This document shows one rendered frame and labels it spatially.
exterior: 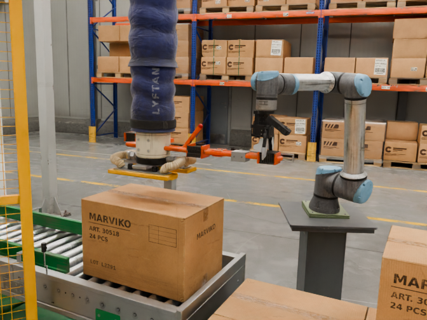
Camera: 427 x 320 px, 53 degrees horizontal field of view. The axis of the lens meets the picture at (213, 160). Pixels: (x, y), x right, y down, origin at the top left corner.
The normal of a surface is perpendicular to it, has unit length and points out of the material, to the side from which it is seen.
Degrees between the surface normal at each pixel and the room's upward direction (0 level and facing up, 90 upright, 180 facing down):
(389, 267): 90
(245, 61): 88
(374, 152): 90
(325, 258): 90
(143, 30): 73
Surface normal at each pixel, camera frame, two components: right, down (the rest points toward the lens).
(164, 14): 0.61, -0.12
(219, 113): -0.35, 0.15
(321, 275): -0.01, 0.18
